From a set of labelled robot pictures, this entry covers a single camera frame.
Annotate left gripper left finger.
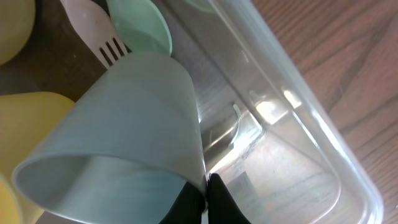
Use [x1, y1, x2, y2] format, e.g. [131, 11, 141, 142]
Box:
[160, 182, 205, 224]

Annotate yellow bowl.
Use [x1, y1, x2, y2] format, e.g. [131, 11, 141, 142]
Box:
[1, 0, 35, 65]

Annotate white plastic fork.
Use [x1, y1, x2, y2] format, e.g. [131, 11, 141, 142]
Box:
[61, 0, 127, 68]

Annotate clear plastic container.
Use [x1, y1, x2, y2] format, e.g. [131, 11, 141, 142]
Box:
[1, 1, 384, 223]

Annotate pale blue plastic spoon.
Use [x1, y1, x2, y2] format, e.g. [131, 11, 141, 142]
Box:
[106, 0, 172, 56]

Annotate yellow cup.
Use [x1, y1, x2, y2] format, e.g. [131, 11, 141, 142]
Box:
[1, 91, 75, 223]

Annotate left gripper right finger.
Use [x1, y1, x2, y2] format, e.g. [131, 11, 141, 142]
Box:
[207, 174, 250, 224]

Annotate grey cup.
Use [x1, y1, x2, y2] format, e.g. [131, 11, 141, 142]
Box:
[12, 52, 206, 223]

